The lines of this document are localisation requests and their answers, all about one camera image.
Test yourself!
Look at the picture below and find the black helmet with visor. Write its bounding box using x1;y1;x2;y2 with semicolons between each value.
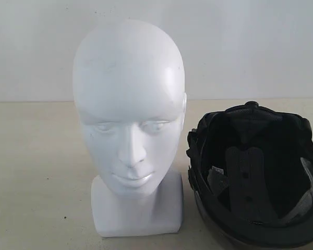
186;101;313;248

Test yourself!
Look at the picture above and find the white mannequin head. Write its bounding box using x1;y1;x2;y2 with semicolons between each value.
73;19;187;237

